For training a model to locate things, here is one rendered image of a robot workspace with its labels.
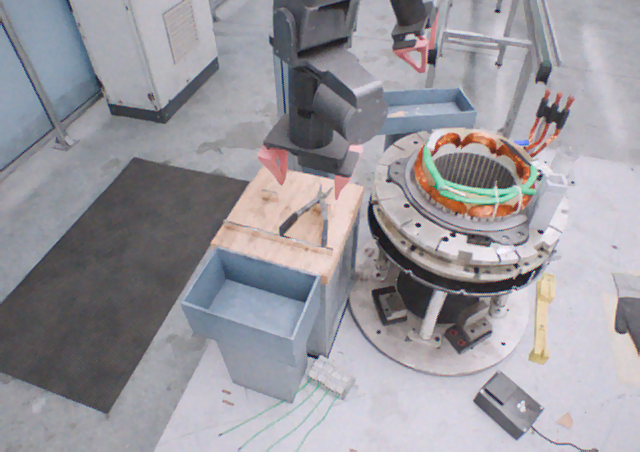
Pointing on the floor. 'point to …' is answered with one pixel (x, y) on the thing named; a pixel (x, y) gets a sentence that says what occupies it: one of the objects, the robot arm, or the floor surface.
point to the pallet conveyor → (541, 59)
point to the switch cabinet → (145, 37)
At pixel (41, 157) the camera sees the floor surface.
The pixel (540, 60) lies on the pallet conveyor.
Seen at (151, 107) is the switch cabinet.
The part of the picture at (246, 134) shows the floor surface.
